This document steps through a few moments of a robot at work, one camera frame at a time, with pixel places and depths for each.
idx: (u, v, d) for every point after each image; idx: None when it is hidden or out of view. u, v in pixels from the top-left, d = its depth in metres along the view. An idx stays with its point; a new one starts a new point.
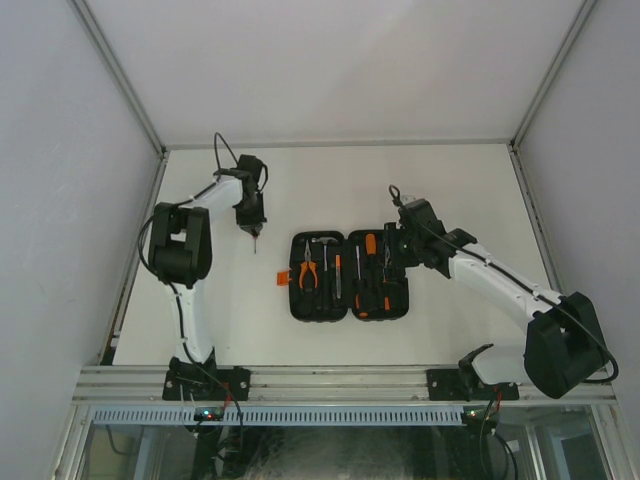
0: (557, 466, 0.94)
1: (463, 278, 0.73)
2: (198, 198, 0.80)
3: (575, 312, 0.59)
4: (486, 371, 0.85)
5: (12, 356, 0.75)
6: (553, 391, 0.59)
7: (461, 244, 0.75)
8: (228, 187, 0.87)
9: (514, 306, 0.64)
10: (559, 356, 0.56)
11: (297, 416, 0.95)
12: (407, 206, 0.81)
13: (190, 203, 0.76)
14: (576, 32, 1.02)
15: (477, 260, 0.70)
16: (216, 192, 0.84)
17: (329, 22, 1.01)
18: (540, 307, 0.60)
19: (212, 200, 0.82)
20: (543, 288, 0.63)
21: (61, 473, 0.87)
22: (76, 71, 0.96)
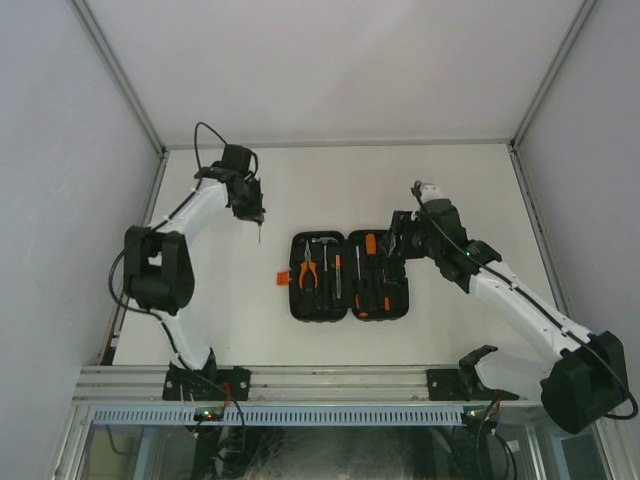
0: (557, 467, 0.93)
1: (481, 297, 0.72)
2: (173, 216, 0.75)
3: (604, 354, 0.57)
4: (487, 375, 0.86)
5: (12, 356, 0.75)
6: (571, 426, 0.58)
7: (484, 260, 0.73)
8: (209, 197, 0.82)
9: (539, 339, 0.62)
10: (581, 397, 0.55)
11: (297, 416, 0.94)
12: (433, 210, 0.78)
13: (166, 225, 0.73)
14: (576, 32, 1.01)
15: (502, 282, 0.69)
16: (195, 204, 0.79)
17: (329, 22, 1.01)
18: (568, 345, 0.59)
19: (190, 216, 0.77)
20: (572, 324, 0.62)
21: (61, 473, 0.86)
22: (76, 70, 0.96)
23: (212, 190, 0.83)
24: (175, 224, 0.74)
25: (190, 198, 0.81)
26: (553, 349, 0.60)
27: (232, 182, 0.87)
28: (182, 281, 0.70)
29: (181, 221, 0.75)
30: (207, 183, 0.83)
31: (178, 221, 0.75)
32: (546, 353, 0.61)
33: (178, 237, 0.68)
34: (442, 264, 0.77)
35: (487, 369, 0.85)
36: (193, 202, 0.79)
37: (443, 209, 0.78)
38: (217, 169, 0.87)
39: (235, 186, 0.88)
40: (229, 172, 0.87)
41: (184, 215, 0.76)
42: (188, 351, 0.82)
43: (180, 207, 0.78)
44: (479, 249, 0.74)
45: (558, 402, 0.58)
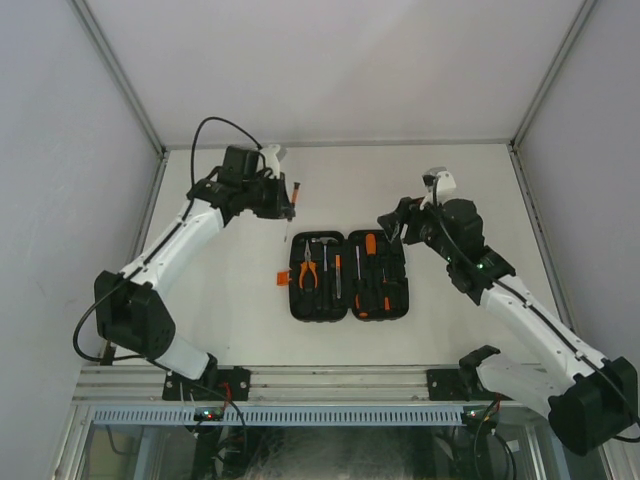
0: (557, 468, 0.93)
1: (494, 312, 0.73)
2: (148, 261, 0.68)
3: (618, 380, 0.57)
4: (487, 379, 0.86)
5: (12, 356, 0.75)
6: (578, 449, 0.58)
7: (497, 274, 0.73)
8: (195, 230, 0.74)
9: (551, 360, 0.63)
10: (592, 422, 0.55)
11: (297, 416, 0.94)
12: (460, 219, 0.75)
13: (143, 273, 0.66)
14: (576, 32, 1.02)
15: (516, 298, 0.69)
16: (177, 242, 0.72)
17: (329, 22, 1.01)
18: (582, 370, 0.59)
19: (171, 258, 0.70)
20: (586, 348, 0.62)
21: (61, 473, 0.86)
22: (76, 71, 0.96)
23: (198, 221, 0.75)
24: (152, 270, 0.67)
25: (174, 232, 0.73)
26: (566, 372, 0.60)
27: (229, 200, 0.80)
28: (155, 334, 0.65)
29: (160, 264, 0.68)
30: (195, 213, 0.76)
31: (157, 264, 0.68)
32: (558, 375, 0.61)
33: (148, 290, 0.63)
34: (454, 273, 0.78)
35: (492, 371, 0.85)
36: (177, 239, 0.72)
37: (468, 218, 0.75)
38: (211, 187, 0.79)
39: (231, 207, 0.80)
40: (223, 194, 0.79)
41: (163, 257, 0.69)
42: (185, 365, 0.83)
43: (161, 245, 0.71)
44: (494, 261, 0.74)
45: (566, 423, 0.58)
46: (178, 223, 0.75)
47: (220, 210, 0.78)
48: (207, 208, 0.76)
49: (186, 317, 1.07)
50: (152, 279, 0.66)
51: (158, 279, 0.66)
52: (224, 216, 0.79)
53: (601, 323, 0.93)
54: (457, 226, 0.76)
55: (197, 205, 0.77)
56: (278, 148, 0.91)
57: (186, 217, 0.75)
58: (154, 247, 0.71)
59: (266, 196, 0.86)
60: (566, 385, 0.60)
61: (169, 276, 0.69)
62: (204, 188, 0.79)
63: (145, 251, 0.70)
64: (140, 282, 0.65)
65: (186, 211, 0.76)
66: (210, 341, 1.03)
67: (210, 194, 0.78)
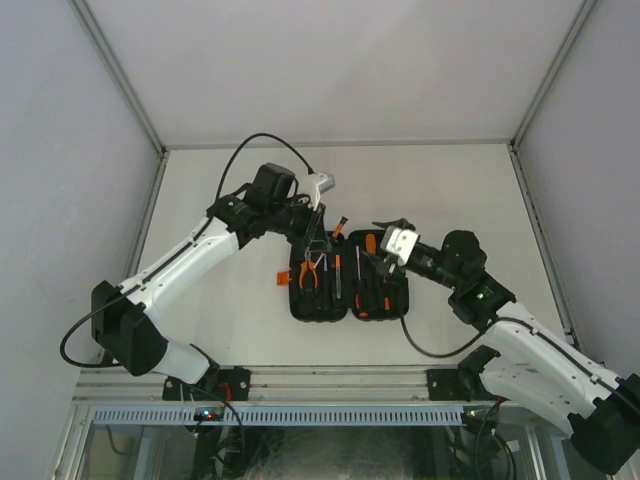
0: (556, 467, 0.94)
1: (500, 339, 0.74)
2: (149, 280, 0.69)
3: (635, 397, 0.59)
4: (494, 385, 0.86)
5: (12, 356, 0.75)
6: (606, 469, 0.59)
7: (499, 303, 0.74)
8: (204, 252, 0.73)
9: (568, 386, 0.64)
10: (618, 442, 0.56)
11: (297, 416, 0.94)
12: (464, 257, 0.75)
13: (141, 291, 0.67)
14: (576, 32, 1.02)
15: (522, 327, 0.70)
16: (184, 262, 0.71)
17: (329, 22, 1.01)
18: (600, 393, 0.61)
19: (170, 279, 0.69)
20: (599, 369, 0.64)
21: (61, 473, 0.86)
22: (77, 72, 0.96)
23: (209, 243, 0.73)
24: (149, 291, 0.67)
25: (184, 251, 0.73)
26: (586, 397, 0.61)
27: (250, 224, 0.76)
28: (144, 352, 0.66)
29: (158, 285, 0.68)
30: (209, 234, 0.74)
31: (155, 286, 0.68)
32: (578, 400, 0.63)
33: (140, 311, 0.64)
34: (457, 304, 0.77)
35: (497, 379, 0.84)
36: (182, 259, 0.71)
37: (472, 255, 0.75)
38: (233, 209, 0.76)
39: (252, 231, 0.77)
40: (244, 218, 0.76)
41: (163, 278, 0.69)
42: (178, 373, 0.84)
43: (165, 263, 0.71)
44: (493, 289, 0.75)
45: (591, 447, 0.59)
46: (189, 243, 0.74)
47: (238, 233, 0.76)
48: (222, 231, 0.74)
49: (186, 317, 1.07)
50: (147, 301, 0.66)
51: (152, 301, 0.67)
52: (242, 239, 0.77)
53: (602, 324, 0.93)
54: (462, 263, 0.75)
55: (215, 225, 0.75)
56: (327, 180, 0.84)
57: (197, 236, 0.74)
58: (159, 264, 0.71)
59: (295, 220, 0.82)
60: (588, 410, 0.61)
61: (168, 297, 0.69)
62: (227, 208, 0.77)
63: (150, 267, 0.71)
64: (135, 301, 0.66)
65: (201, 230, 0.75)
66: (210, 342, 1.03)
67: (229, 216, 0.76)
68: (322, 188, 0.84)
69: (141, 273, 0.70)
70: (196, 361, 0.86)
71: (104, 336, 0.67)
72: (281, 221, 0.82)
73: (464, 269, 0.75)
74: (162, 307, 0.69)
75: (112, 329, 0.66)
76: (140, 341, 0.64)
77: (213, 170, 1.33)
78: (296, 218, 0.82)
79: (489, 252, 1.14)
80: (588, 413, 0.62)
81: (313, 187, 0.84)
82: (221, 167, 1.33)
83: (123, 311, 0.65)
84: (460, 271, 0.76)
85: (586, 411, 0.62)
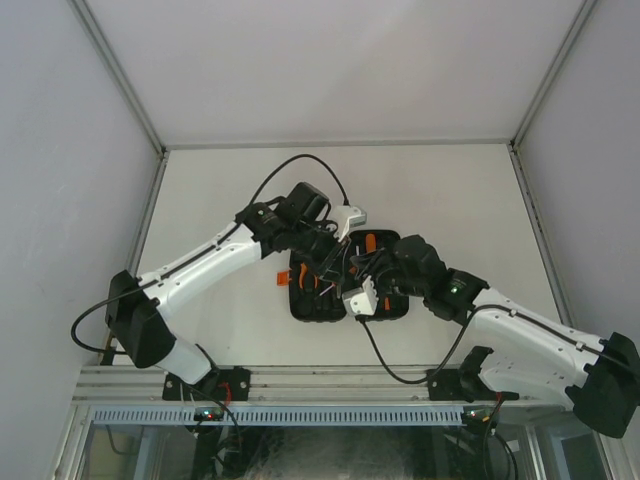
0: (556, 467, 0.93)
1: (484, 329, 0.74)
2: (166, 277, 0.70)
3: (622, 356, 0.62)
4: (496, 380, 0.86)
5: (12, 355, 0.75)
6: (611, 430, 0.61)
7: (473, 292, 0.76)
8: (226, 257, 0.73)
9: (557, 358, 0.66)
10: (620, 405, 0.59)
11: (297, 416, 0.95)
12: (415, 255, 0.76)
13: (158, 287, 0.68)
14: (577, 31, 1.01)
15: (501, 310, 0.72)
16: (204, 264, 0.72)
17: (329, 22, 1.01)
18: (588, 359, 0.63)
19: (188, 279, 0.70)
20: (582, 336, 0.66)
21: (61, 473, 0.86)
22: (76, 72, 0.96)
23: (232, 249, 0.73)
24: (165, 287, 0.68)
25: (206, 252, 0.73)
26: (576, 366, 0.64)
27: (276, 236, 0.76)
28: (152, 344, 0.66)
29: (175, 284, 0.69)
30: (233, 240, 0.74)
31: (172, 284, 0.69)
32: (569, 371, 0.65)
33: (152, 306, 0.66)
34: (432, 303, 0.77)
35: (497, 375, 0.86)
36: (203, 261, 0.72)
37: (421, 251, 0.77)
38: (263, 216, 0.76)
39: (276, 243, 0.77)
40: (271, 228, 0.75)
41: (181, 277, 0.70)
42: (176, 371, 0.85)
43: (186, 262, 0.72)
44: (466, 281, 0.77)
45: (596, 418, 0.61)
46: (212, 246, 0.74)
47: (263, 242, 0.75)
48: (247, 238, 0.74)
49: (186, 317, 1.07)
50: (161, 298, 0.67)
51: (167, 299, 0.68)
52: (265, 249, 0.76)
53: (602, 324, 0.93)
54: (414, 262, 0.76)
55: (242, 232, 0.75)
56: (359, 215, 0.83)
57: (222, 240, 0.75)
58: (179, 263, 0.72)
59: (317, 245, 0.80)
60: (581, 378, 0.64)
61: (183, 296, 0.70)
62: (256, 215, 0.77)
63: (170, 264, 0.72)
64: (150, 296, 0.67)
65: (226, 235, 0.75)
66: (210, 342, 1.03)
67: (258, 223, 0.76)
68: (353, 222, 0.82)
69: (160, 269, 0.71)
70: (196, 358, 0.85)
71: (114, 326, 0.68)
72: (304, 243, 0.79)
73: (419, 267, 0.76)
74: (175, 306, 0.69)
75: (124, 320, 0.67)
76: (148, 334, 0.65)
77: (213, 170, 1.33)
78: (319, 243, 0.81)
79: (488, 252, 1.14)
80: (582, 381, 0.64)
81: (343, 218, 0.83)
82: (221, 167, 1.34)
83: (137, 303, 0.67)
84: (419, 271, 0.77)
85: (579, 380, 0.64)
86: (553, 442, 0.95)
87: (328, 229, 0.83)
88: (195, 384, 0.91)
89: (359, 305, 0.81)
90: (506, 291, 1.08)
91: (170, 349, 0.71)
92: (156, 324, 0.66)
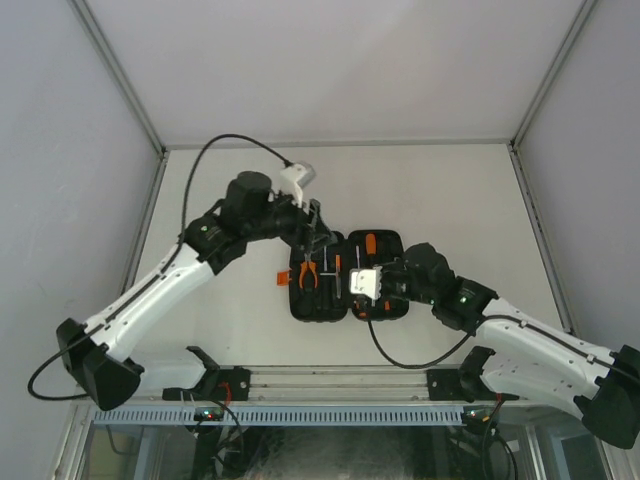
0: (556, 467, 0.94)
1: (492, 339, 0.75)
2: (112, 319, 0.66)
3: (629, 367, 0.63)
4: (496, 382, 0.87)
5: (12, 355, 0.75)
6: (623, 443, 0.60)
7: (482, 302, 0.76)
8: (173, 285, 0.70)
9: (568, 371, 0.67)
10: (629, 416, 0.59)
11: (297, 416, 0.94)
12: (424, 264, 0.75)
13: (106, 331, 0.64)
14: (577, 31, 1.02)
15: (510, 322, 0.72)
16: (152, 297, 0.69)
17: (329, 22, 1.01)
18: (599, 372, 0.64)
19: (136, 316, 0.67)
20: (593, 349, 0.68)
21: (61, 473, 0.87)
22: (76, 73, 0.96)
23: (178, 274, 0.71)
24: (112, 331, 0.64)
25: (151, 284, 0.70)
26: (588, 379, 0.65)
27: (223, 250, 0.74)
28: (112, 387, 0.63)
29: (123, 324, 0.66)
30: (178, 265, 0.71)
31: (119, 324, 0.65)
32: (580, 383, 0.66)
33: (103, 352, 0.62)
34: (440, 311, 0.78)
35: (499, 377, 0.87)
36: (150, 294, 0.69)
37: (431, 260, 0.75)
38: (206, 233, 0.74)
39: (225, 256, 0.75)
40: (216, 246, 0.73)
41: (128, 315, 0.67)
42: (168, 383, 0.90)
43: (131, 299, 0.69)
44: (474, 290, 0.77)
45: (607, 429, 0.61)
46: (157, 275, 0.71)
47: (211, 260, 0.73)
48: (191, 262, 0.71)
49: (186, 317, 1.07)
50: (110, 342, 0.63)
51: (116, 342, 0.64)
52: (215, 265, 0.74)
53: (603, 324, 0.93)
54: (424, 271, 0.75)
55: (186, 254, 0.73)
56: (305, 172, 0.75)
57: (165, 268, 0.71)
58: (125, 301, 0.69)
59: (282, 221, 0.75)
60: (591, 391, 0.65)
61: (135, 333, 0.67)
62: (200, 231, 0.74)
63: (116, 303, 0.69)
64: (97, 342, 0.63)
65: (169, 260, 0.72)
66: (210, 342, 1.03)
67: (203, 241, 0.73)
68: (301, 183, 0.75)
69: (105, 310, 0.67)
70: (189, 370, 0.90)
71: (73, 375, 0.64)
72: (267, 227, 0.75)
73: (430, 277, 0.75)
74: (128, 345, 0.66)
75: (77, 369, 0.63)
76: (105, 379, 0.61)
77: (213, 170, 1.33)
78: (283, 220, 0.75)
79: (488, 252, 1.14)
80: (593, 394, 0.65)
81: (291, 183, 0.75)
82: (221, 167, 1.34)
83: (87, 352, 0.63)
84: (427, 279, 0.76)
85: (590, 392, 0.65)
86: (553, 442, 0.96)
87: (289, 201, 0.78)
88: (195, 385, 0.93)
89: (366, 277, 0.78)
90: (506, 291, 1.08)
91: (137, 386, 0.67)
92: (112, 367, 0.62)
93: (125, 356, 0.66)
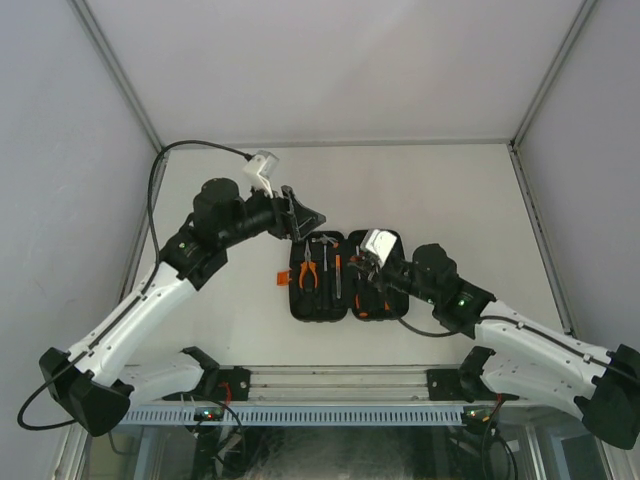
0: (557, 467, 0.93)
1: (491, 341, 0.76)
2: (96, 345, 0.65)
3: (627, 366, 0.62)
4: (497, 382, 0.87)
5: (12, 355, 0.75)
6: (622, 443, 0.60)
7: (480, 305, 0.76)
8: (155, 306, 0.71)
9: (566, 371, 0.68)
10: (628, 416, 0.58)
11: (297, 416, 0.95)
12: (436, 269, 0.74)
13: (90, 358, 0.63)
14: (577, 32, 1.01)
15: (507, 323, 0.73)
16: (135, 319, 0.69)
17: (329, 22, 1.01)
18: (596, 372, 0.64)
19: (120, 340, 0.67)
20: (589, 349, 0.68)
21: (61, 473, 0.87)
22: (76, 73, 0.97)
23: (159, 294, 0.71)
24: (97, 356, 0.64)
25: (131, 306, 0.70)
26: (584, 379, 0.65)
27: (204, 264, 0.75)
28: (103, 412, 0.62)
29: (107, 349, 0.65)
30: (158, 285, 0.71)
31: (103, 350, 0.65)
32: (578, 383, 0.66)
33: (88, 379, 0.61)
34: (440, 315, 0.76)
35: (499, 378, 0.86)
36: (133, 317, 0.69)
37: (441, 265, 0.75)
38: (184, 250, 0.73)
39: (205, 270, 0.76)
40: (196, 262, 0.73)
41: (112, 340, 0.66)
42: (172, 389, 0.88)
43: (112, 323, 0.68)
44: (473, 293, 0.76)
45: (606, 430, 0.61)
46: (138, 297, 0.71)
47: (192, 276, 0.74)
48: (172, 279, 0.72)
49: (186, 317, 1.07)
50: (95, 368, 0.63)
51: (102, 367, 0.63)
52: (197, 281, 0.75)
53: (603, 324, 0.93)
54: (434, 276, 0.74)
55: (165, 271, 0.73)
56: (267, 161, 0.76)
57: (146, 288, 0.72)
58: (107, 325, 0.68)
59: (258, 219, 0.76)
60: (589, 391, 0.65)
61: (120, 357, 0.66)
62: (177, 248, 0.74)
63: (97, 328, 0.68)
64: (82, 370, 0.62)
65: (149, 280, 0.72)
66: (210, 342, 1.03)
67: (181, 258, 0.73)
68: (265, 172, 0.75)
69: (87, 337, 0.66)
70: (188, 373, 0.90)
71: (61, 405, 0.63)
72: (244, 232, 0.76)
73: (439, 281, 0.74)
74: (114, 369, 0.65)
75: (64, 398, 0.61)
76: (94, 406, 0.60)
77: (213, 170, 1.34)
78: (260, 220, 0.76)
79: (488, 252, 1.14)
80: (591, 394, 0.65)
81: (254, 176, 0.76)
82: (221, 167, 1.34)
83: (72, 380, 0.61)
84: (435, 284, 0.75)
85: (588, 392, 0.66)
86: (553, 442, 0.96)
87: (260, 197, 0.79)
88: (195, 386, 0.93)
89: (377, 242, 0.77)
90: (506, 291, 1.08)
91: (127, 408, 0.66)
92: (100, 393, 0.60)
93: (111, 380, 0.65)
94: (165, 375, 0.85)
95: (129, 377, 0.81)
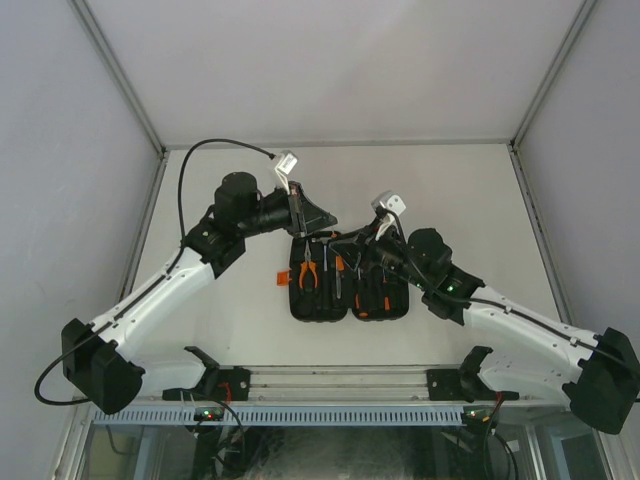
0: (556, 467, 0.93)
1: (479, 326, 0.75)
2: (119, 317, 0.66)
3: (615, 350, 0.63)
4: (496, 381, 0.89)
5: (13, 355, 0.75)
6: (610, 426, 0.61)
7: (469, 292, 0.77)
8: (181, 285, 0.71)
9: (552, 354, 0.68)
10: (614, 400, 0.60)
11: (297, 416, 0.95)
12: (430, 255, 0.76)
13: (114, 330, 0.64)
14: (576, 33, 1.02)
15: (496, 307, 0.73)
16: (158, 296, 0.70)
17: (329, 21, 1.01)
18: (582, 355, 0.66)
19: (144, 314, 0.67)
20: (577, 332, 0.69)
21: (61, 473, 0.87)
22: (76, 72, 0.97)
23: (182, 275, 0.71)
24: (121, 328, 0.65)
25: (156, 285, 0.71)
26: (571, 362, 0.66)
27: (224, 253, 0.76)
28: (118, 390, 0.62)
29: (131, 322, 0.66)
30: (183, 266, 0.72)
31: (127, 322, 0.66)
32: (564, 367, 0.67)
33: (112, 350, 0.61)
34: (431, 301, 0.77)
35: (497, 375, 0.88)
36: (157, 294, 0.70)
37: (438, 250, 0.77)
38: (207, 237, 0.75)
39: (226, 260, 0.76)
40: (218, 249, 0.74)
41: (136, 313, 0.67)
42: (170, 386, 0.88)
43: (137, 298, 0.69)
44: (462, 279, 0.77)
45: (594, 415, 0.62)
46: (162, 276, 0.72)
47: (213, 262, 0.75)
48: (197, 262, 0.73)
49: (186, 316, 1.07)
50: (119, 339, 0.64)
51: (124, 339, 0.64)
52: (216, 268, 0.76)
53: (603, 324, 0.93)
54: (430, 262, 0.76)
55: (189, 256, 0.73)
56: (287, 161, 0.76)
57: (171, 268, 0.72)
58: (132, 299, 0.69)
59: (272, 215, 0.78)
60: (575, 374, 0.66)
61: (142, 333, 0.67)
62: (200, 236, 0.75)
63: (122, 302, 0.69)
64: (106, 340, 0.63)
65: (174, 261, 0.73)
66: (210, 342, 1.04)
67: (204, 245, 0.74)
68: (284, 169, 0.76)
69: (113, 309, 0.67)
70: (190, 370, 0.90)
71: (77, 378, 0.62)
72: (257, 226, 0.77)
73: (433, 267, 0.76)
74: (135, 344, 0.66)
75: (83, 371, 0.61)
76: (113, 379, 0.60)
77: (212, 170, 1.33)
78: (272, 215, 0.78)
79: (488, 252, 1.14)
80: (578, 376, 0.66)
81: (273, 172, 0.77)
82: (221, 167, 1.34)
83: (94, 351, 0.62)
84: (428, 269, 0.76)
85: (574, 376, 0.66)
86: (553, 442, 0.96)
87: (278, 192, 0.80)
88: (196, 385, 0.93)
89: (393, 206, 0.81)
90: (506, 292, 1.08)
91: (139, 389, 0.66)
92: (118, 368, 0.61)
93: (131, 355, 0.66)
94: (168, 368, 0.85)
95: (139, 361, 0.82)
